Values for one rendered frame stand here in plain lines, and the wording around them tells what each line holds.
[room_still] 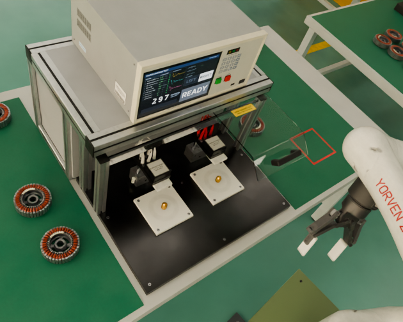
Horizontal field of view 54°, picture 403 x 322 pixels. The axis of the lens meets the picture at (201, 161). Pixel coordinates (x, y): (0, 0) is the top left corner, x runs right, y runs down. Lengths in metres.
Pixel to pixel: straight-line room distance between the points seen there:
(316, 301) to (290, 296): 0.09
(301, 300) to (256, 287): 0.83
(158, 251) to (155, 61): 0.61
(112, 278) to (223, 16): 0.86
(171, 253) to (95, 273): 0.24
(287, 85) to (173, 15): 1.01
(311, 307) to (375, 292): 1.18
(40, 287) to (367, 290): 1.83
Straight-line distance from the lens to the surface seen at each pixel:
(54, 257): 1.26
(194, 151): 1.47
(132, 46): 1.04
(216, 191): 1.44
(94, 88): 1.21
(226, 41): 1.14
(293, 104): 1.97
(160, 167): 1.28
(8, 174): 1.47
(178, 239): 1.33
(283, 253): 2.36
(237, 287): 2.18
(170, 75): 1.06
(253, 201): 1.49
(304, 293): 1.43
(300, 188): 1.64
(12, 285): 1.29
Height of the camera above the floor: 1.94
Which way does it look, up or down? 50 degrees down
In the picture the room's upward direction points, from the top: 21 degrees clockwise
